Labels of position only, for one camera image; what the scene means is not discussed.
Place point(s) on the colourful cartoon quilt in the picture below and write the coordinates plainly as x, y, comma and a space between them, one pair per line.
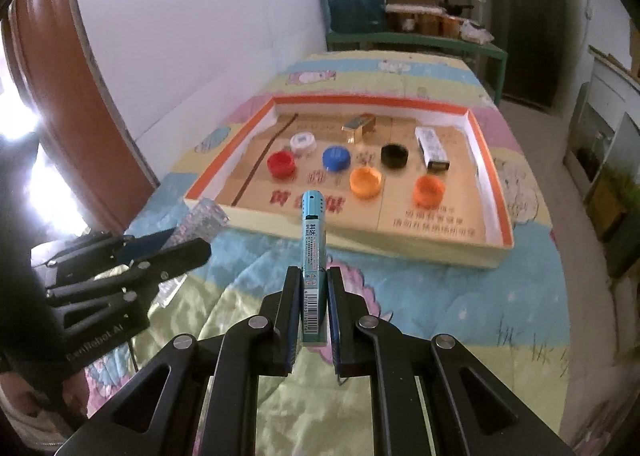
514, 318

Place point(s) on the light orange bottle cap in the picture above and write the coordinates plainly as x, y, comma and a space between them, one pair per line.
365, 182

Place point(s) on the green metal table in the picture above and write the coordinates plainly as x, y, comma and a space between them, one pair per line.
428, 41

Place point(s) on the white cartoon slim box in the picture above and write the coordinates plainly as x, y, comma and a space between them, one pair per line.
434, 155

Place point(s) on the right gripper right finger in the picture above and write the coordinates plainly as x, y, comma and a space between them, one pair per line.
350, 347

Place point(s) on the blue bottle cap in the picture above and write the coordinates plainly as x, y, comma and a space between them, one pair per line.
336, 159

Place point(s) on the dark orange bottle cap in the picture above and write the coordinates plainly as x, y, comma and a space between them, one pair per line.
428, 191

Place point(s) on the black bottle cap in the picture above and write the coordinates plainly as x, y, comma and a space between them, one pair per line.
394, 156

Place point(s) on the shallow orange-rimmed cardboard tray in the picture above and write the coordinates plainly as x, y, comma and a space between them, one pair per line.
226, 156

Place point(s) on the silver patterned slim box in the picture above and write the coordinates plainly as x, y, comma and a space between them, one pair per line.
205, 221

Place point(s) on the teal slim box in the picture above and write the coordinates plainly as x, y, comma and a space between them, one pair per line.
314, 267

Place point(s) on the white kitchen counter cabinet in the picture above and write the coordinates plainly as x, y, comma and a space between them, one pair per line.
602, 155

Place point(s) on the white bottle cap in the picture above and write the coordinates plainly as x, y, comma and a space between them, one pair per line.
303, 143

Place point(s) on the gold slim box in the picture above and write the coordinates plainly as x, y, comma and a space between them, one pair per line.
354, 129

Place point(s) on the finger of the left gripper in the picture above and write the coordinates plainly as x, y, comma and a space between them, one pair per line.
101, 248
142, 275

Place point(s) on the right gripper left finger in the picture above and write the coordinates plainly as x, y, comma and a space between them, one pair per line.
277, 346

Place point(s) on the black refrigerator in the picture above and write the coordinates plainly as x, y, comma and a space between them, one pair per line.
532, 33

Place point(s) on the brown wooden door frame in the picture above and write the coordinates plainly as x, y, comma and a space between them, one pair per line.
55, 72

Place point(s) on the red bottle cap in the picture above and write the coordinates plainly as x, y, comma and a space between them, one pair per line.
281, 164

